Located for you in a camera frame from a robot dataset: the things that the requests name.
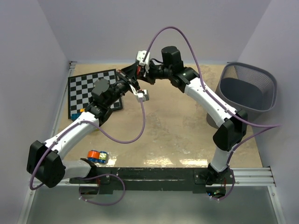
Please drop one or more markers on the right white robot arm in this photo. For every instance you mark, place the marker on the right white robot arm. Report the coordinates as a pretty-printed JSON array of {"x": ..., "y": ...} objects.
[{"x": 231, "y": 129}]

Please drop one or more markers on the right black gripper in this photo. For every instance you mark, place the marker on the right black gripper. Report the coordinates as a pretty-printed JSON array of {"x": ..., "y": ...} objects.
[{"x": 151, "y": 80}]

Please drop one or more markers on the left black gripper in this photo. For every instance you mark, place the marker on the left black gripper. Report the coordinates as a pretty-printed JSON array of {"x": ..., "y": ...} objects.
[{"x": 129, "y": 74}]

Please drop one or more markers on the grey mesh trash bin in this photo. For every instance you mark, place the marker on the grey mesh trash bin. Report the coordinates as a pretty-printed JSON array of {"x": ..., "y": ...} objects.
[{"x": 247, "y": 88}]

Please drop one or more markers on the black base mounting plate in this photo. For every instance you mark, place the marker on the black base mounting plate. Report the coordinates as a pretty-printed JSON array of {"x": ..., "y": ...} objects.
[{"x": 196, "y": 180}]

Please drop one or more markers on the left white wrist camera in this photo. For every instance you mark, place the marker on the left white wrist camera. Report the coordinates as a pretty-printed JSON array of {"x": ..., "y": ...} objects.
[{"x": 141, "y": 95}]

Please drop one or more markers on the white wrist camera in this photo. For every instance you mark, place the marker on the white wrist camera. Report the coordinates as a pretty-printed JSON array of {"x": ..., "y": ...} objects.
[
  {"x": 141, "y": 95},
  {"x": 143, "y": 59}
]

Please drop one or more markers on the black white chessboard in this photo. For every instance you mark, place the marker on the black white chessboard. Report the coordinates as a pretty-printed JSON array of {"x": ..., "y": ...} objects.
[{"x": 80, "y": 87}]

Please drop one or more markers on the red plastic trash bag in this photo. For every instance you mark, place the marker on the red plastic trash bag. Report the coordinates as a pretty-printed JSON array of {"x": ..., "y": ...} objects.
[{"x": 139, "y": 70}]

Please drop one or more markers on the yellow blue toy blocks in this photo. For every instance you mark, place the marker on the yellow blue toy blocks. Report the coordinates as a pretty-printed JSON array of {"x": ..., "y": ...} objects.
[{"x": 76, "y": 115}]

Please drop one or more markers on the orange tape roll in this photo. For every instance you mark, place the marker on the orange tape roll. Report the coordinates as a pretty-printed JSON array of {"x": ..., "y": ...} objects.
[{"x": 93, "y": 156}]

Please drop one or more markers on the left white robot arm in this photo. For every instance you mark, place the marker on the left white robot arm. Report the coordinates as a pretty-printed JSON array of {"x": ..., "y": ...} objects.
[{"x": 46, "y": 159}]

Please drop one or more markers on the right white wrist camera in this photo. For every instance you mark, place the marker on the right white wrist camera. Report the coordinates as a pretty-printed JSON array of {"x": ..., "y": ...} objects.
[{"x": 143, "y": 59}]

